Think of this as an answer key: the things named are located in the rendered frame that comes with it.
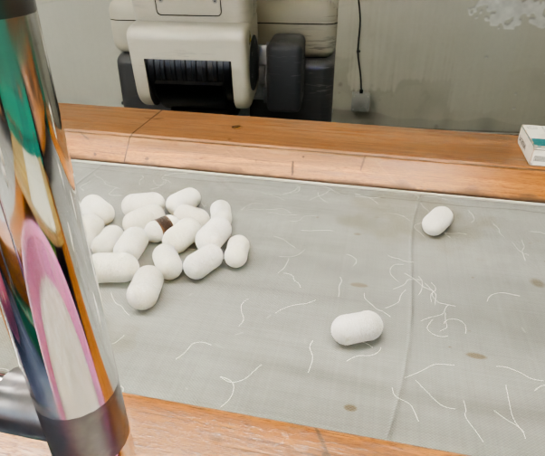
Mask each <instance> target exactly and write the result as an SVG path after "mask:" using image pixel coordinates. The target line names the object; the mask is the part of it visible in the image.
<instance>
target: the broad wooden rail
mask: <svg viewBox="0 0 545 456"><path fill-rule="evenodd" d="M58 104H59V108H60V112H61V116H62V124H63V128H64V132H65V137H66V141H67V145H68V149H69V153H70V158H71V159H77V160H86V161H96V162H106V163H115V164H125V165H135V166H153V167H164V168H173V169H183V170H193V171H202V172H212V173H221V174H231V175H241V176H259V177H270V178H279V179H289V180H299V181H308V182H318V183H328V184H337V185H356V186H365V187H376V188H386V189H395V190H405V191H415V192H424V193H434V194H444V195H462V196H472V197H481V198H492V199H501V200H511V201H521V202H530V203H540V204H545V166H531V165H529V163H528V161H527V159H526V157H525V156H524V155H523V153H522V151H521V148H520V146H519V144H518V138H519V136H514V135H501V134H488V133H475V132H462V131H450V130H437V129H424V128H401V127H388V126H375V125H362V124H349V123H337V122H324V121H311V120H298V119H274V118H261V117H248V116H235V115H224V114H211V113H198V112H185V111H173V110H160V109H135V108H122V107H110V106H97V105H84V104H71V103H59V102H58Z"/></svg>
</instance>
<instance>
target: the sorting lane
mask: <svg viewBox="0 0 545 456"><path fill-rule="evenodd" d="M71 162H72V169H73V173H74V177H75V182H76V185H77V190H78V194H79V198H80V203H81V201H82V199H83V198H84V197H86V196H87V195H98V196H100V197H101V198H103V199H104V200H105V201H106V202H107V203H109V204H111V205H112V207H113V209H114V211H115V216H114V219H113V220H112V222H111V223H109V224H107V225H105V227H107V226H109V225H117V226H118V227H120V228H121V229H122V230H123V232H125V231H124V229H123V226H122V221H123V218H124V216H125V214H124V213H123V212H122V209H121V203H122V200H123V199H124V198H125V197H126V196H127V195H131V194H141V193H151V192H154V193H158V194H160V195H162V196H163V198H164V199H165V202H166V201H167V199H168V198H169V197H170V196H171V195H172V194H174V193H176V192H178V191H181V190H183V189H185V188H189V187H192V188H195V190H197V191H198V192H199V194H200V196H201V201H200V204H199V205H198V206H197V207H196V208H200V209H203V210H205V211H206V212H207V213H208V215H209V217H210V219H211V213H210V207H211V205H212V203H213V202H215V201H217V200H224V201H226V202H227V203H229V204H230V207H231V214H232V218H233V219H232V222H231V226H232V233H231V235H230V237H229V238H228V239H227V241H226V242H225V243H224V244H223V245H222V247H221V248H220V249H221V250H222V252H223V255H224V258H223V261H222V263H221V264H220V265H219V266H218V267H217V268H215V269H214V270H212V271H210V272H209V273H208V274H207V275H206V276H205V277H204V278H202V279H199V280H194V279H191V278H189V277H188V276H187V275H186V274H185V272H184V269H182V271H181V273H180V275H179V276H178V277H177V278H175V279H173V280H165V279H164V281H163V285H162V288H161V291H160V293H159V296H158V300H157V302H156V304H155V305H154V306H153V307H151V308H150V309H145V310H139V309H134V308H133V307H131V306H130V304H129V303H128V301H127V295H126V294H127V289H128V287H129V285H130V283H131V280H130V281H128V282H104V283H98V284H99V289H100V296H101V300H102V305H103V308H104V313H105V317H106V321H107V325H108V330H109V334H110V342H111V345H112V350H113V354H114V358H115V362H116V367H117V370H118V375H119V379H120V386H121V391H122V392H123V393H129V394H138V395H143V396H148V397H153V398H158V399H163V400H169V401H173V402H179V403H183V404H192V405H198V406H203V407H208V408H213V409H218V410H223V411H228V412H233V413H242V414H248V415H252V416H258V417H262V418H268V419H273V420H278V421H283V422H288V423H297V424H302V425H308V426H312V427H318V428H322V429H328V430H333V431H338V432H347V433H352V434H357V435H362V436H368V437H372V438H378V439H382V440H388V441H392V442H402V443H406V444H412V445H416V446H422V447H426V448H432V449H437V450H442V451H451V452H456V453H462V454H466V455H472V456H545V204H540V203H530V202H521V201H511V200H501V199H492V198H481V197H472V196H462V195H444V194H434V193H424V192H415V191H405V190H395V189H386V188H376V187H365V186H356V185H337V184H328V183H318V182H308V181H299V180H289V179H279V178H270V177H259V176H241V175H231V174H221V173H212V172H202V171H193V170H183V169H173V168H164V167H153V166H135V165H125V164H115V163H106V162H96V161H86V160H77V159H71ZM437 206H445V207H447V208H449V209H450V210H451V211H452V213H453V216H454V219H453V222H452V223H451V225H450V226H448V227H447V228H446V229H445V230H444V231H443V232H442V233H441V234H439V235H435V236H433V235H429V234H427V233H426V232H425V231H424V230H423V227H422V222H423V219H424V218H425V216H426V215H428V214H429V213H430V212H431V211H432V210H433V209H434V208H436V207H437ZM105 227H104V228H105ZM235 235H242V236H244V237H245V238H247V240H248V241H249V243H250V249H249V252H248V256H247V261H246V263H245V264H244V265H243V266H241V267H239V268H233V267H231V266H229V265H228V264H227V263H226V262H225V250H226V248H227V244H228V241H229V239H230V238H232V237H233V236H235ZM364 310H370V311H373V312H375V313H377V314H378V315H379V316H380V317H381V319H382V321H383V330H382V333H381V335H380V336H379V337H378V338H376V339H374V340H370V341H365V342H360V343H356V344H352V345H347V346H345V345H342V344H340V343H338V342H337V341H336V340H335V339H334V338H333V336H332V334H331V325H332V322H333V321H334V319H335V318H337V317H338V316H341V315H345V314H350V313H357V312H361V311H364ZM18 366H19V363H18V360H17V357H16V355H15V352H14V348H13V345H12V343H11V340H10V337H9V335H8V332H7V330H6V327H5V323H4V320H3V318H2V315H1V312H0V369H3V370H8V371H10V370H11V369H13V368H15V367H18Z"/></svg>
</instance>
